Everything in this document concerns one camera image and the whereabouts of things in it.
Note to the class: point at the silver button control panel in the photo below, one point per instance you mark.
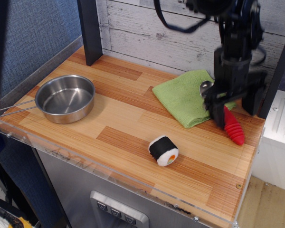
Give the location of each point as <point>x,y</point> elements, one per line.
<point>118,210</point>

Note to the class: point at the stainless steel pot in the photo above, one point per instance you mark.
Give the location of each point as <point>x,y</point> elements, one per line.
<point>63,100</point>

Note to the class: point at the dark frame post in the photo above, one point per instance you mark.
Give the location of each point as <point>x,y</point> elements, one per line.
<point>273,87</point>
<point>90,29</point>

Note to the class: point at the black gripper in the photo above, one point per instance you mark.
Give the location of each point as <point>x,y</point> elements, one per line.
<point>233,80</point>

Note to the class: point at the white metal side unit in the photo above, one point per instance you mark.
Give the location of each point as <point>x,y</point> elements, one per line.
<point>269,164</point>

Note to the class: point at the red handled metal spoon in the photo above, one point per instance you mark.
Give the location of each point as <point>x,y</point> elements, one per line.
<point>232,126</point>

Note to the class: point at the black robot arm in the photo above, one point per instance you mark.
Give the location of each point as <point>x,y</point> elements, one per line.
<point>240,33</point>

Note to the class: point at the plush sushi roll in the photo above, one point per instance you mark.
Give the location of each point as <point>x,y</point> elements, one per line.
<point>163,150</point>

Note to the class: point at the dark left frame post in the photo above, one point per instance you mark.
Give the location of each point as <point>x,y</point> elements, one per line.
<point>90,29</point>

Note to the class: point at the yellow black bag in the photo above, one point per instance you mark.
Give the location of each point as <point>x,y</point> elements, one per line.
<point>8,220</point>

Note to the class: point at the clear acrylic table guard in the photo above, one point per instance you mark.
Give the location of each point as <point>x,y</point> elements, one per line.
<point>206,181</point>

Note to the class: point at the green folded cloth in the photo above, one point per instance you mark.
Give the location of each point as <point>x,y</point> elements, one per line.
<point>181,97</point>

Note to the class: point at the dark right frame post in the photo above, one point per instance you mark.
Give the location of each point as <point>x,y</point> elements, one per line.
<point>273,87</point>

